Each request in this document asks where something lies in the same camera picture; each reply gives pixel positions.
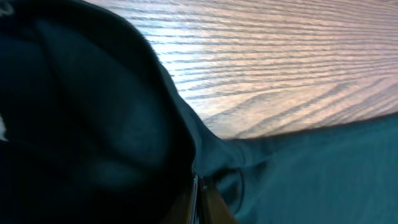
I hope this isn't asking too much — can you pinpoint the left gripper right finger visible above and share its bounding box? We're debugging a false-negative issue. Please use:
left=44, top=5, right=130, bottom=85
left=198, top=177, right=238, bottom=224

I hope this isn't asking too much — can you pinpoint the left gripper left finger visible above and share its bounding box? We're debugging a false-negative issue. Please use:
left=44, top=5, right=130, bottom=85
left=160, top=174, right=198, bottom=224

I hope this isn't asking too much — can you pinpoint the black t-shirt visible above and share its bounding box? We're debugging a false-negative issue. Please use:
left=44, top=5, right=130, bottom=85
left=1, top=1, right=397, bottom=223

